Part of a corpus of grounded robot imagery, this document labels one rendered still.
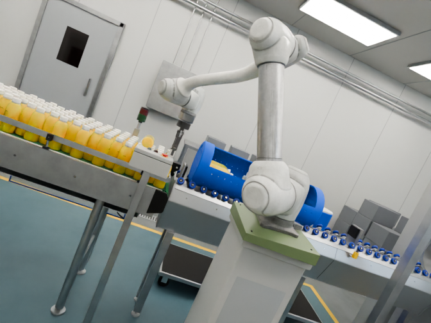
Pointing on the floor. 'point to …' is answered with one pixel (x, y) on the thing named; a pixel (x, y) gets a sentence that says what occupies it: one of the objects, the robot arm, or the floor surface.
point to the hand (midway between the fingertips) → (171, 154)
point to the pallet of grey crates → (372, 224)
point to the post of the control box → (117, 246)
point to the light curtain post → (402, 271)
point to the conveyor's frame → (8, 161)
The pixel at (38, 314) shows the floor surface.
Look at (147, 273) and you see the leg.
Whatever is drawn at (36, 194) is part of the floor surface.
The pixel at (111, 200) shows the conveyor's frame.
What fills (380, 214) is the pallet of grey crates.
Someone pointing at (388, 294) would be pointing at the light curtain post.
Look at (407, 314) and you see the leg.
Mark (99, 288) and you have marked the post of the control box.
